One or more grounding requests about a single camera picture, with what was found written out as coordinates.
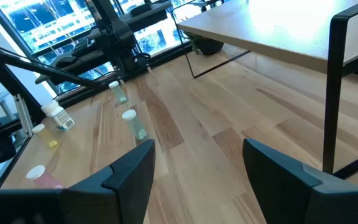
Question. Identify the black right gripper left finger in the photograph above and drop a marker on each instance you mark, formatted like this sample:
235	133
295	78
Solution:
129	186

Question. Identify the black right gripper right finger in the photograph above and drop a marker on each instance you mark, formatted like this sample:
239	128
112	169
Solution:
278	186

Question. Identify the teal translucent pill bottle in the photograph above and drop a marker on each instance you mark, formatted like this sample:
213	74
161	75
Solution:
134	124
118	93

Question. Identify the pink translucent pill bottle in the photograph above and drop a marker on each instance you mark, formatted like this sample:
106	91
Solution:
43	180

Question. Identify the yellow translucent pill bottle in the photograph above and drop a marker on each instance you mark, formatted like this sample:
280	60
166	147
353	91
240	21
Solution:
46	136

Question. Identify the large white supplement bottle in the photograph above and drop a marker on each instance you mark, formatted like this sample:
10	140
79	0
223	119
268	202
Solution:
59	116

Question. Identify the green plant in black pot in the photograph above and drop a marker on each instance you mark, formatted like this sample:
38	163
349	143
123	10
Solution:
208	46

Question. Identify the black rectangular device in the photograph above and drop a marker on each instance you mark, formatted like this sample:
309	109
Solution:
140	9

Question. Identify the large glass window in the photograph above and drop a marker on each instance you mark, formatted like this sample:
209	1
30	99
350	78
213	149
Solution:
42	21

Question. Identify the silver aluminium bracket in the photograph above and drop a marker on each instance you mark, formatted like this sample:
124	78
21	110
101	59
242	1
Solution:
23	115

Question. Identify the black metal rig frame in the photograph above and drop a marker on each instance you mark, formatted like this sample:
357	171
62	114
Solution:
11	81

